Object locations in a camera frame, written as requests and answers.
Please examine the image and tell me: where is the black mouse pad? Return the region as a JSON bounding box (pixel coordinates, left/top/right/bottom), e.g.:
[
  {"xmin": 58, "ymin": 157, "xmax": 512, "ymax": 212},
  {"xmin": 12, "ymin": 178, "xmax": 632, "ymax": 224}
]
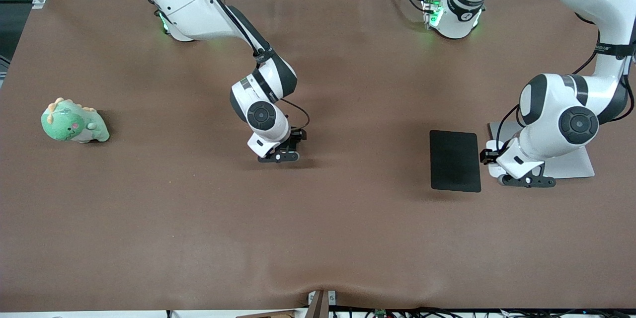
[{"xmin": 429, "ymin": 130, "xmax": 482, "ymax": 193}]

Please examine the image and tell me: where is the metal table clamp bracket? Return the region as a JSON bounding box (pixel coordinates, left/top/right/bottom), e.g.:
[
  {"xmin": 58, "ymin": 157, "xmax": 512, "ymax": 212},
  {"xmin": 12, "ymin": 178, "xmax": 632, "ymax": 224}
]
[{"xmin": 307, "ymin": 289, "xmax": 337, "ymax": 318}]

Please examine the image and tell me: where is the brown table mat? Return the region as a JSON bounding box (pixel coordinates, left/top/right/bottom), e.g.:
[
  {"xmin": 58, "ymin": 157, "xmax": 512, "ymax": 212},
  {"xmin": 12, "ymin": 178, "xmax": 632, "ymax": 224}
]
[{"xmin": 0, "ymin": 0, "xmax": 636, "ymax": 312}]

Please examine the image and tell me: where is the silver laptop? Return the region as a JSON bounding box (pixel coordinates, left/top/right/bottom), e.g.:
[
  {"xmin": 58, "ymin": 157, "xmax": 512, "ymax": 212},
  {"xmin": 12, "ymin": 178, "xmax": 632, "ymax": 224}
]
[{"xmin": 489, "ymin": 120, "xmax": 596, "ymax": 180}]

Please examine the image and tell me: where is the green lit circuit box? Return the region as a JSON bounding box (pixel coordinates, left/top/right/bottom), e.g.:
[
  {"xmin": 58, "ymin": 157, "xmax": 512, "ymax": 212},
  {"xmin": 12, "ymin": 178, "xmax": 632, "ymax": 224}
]
[{"xmin": 421, "ymin": 0, "xmax": 444, "ymax": 29}]

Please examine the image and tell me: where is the green dinosaur plush toy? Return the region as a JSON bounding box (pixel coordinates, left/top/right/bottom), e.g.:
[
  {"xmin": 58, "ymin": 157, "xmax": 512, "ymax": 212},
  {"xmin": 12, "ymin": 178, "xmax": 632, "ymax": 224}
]
[{"xmin": 41, "ymin": 98, "xmax": 110, "ymax": 144}]

